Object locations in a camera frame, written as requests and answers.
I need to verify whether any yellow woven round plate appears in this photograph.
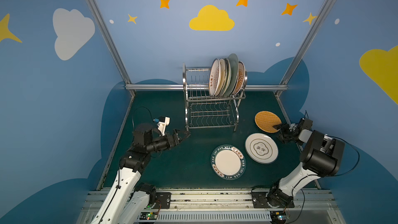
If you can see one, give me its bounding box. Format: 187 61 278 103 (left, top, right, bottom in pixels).
255 111 282 133

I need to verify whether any white plate black cloud line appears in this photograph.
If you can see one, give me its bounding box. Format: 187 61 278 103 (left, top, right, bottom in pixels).
245 133 279 164

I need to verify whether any chrome wire dish rack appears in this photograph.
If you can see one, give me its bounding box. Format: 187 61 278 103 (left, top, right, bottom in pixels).
182 65 247 132

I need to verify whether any white plate dark lettered rim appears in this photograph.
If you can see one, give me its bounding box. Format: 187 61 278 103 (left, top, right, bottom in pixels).
210 145 247 180

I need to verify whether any orange sunburst plate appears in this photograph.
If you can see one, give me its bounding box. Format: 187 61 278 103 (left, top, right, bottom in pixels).
208 59 221 96
232 61 246 95

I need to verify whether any cream floral plate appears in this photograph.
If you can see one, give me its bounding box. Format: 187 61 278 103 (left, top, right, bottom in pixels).
216 59 227 96

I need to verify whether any pale green flower plate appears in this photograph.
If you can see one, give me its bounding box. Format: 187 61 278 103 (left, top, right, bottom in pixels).
222 58 232 96

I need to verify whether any large pale green plate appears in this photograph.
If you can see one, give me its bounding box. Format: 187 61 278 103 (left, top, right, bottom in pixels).
224 54 239 96

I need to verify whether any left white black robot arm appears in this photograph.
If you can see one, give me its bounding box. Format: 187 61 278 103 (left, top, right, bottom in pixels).
91 123 190 224

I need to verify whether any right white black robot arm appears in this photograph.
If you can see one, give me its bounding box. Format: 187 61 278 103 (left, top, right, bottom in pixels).
266 118 345 208

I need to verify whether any left circuit board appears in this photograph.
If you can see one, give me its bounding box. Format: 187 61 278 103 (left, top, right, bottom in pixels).
139 212 158 222

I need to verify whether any circuit board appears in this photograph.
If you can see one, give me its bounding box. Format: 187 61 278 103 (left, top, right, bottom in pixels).
270 212 287 224
139 212 158 222

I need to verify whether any right circuit board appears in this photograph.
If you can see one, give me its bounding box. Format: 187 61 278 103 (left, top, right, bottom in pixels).
270 212 287 224

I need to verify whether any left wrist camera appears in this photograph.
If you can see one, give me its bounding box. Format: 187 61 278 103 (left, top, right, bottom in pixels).
153 116 170 136

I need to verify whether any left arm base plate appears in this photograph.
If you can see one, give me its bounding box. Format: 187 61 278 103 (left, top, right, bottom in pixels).
145 192 172 209

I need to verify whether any rear aluminium frame bar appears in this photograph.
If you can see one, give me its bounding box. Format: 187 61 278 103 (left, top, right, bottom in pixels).
125 84 288 91

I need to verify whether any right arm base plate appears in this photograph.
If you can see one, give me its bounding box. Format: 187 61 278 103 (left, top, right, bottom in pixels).
251 190 294 208

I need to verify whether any aluminium rail front frame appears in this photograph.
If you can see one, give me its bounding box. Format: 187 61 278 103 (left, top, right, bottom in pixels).
76 188 346 224

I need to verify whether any right aluminium frame post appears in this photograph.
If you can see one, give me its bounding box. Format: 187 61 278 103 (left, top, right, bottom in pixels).
279 0 337 90

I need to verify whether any aluminium frame post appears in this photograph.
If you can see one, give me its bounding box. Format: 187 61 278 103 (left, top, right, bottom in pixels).
279 0 337 90
85 0 135 97

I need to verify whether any left aluminium frame post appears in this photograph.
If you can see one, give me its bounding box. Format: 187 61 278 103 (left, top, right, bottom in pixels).
85 0 135 97

